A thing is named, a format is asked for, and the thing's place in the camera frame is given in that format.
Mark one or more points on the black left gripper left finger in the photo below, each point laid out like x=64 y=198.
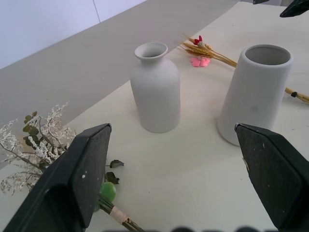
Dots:
x=72 y=178

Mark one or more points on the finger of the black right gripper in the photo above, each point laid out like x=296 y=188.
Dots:
x=295 y=9

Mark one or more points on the white tall cylindrical vase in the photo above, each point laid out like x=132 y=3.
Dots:
x=256 y=94

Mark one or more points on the wheat and pink flower bouquet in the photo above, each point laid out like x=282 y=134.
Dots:
x=205 y=52

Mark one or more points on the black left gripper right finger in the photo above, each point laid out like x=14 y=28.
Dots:
x=272 y=174

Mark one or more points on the dried white flower bouquet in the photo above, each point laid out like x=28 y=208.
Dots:
x=36 y=147

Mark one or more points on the white narrow-necked ceramic vase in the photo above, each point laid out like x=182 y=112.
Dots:
x=155 y=89

